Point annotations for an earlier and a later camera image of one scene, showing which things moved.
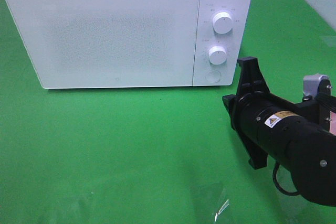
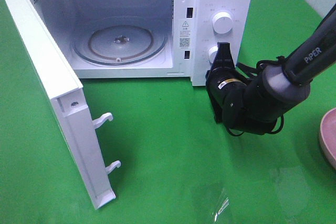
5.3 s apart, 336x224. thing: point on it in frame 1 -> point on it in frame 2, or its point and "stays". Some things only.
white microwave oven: (132, 30) stays
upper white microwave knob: (222, 22) stays
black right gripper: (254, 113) -> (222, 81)
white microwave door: (108, 36) -> (65, 89)
